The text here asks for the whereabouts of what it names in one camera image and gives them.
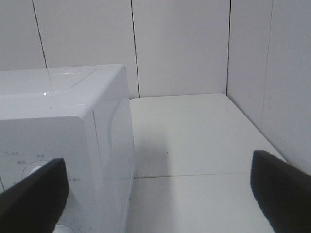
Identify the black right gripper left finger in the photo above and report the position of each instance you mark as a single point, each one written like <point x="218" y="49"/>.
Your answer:
<point x="36" y="203"/>

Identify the upper white microwave knob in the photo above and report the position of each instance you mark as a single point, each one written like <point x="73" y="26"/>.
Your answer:
<point x="33" y="170"/>

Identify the white microwave oven body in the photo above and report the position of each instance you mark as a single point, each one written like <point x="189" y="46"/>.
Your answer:
<point x="81" y="114"/>

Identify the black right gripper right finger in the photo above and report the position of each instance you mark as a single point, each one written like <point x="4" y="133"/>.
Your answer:
<point x="282" y="192"/>

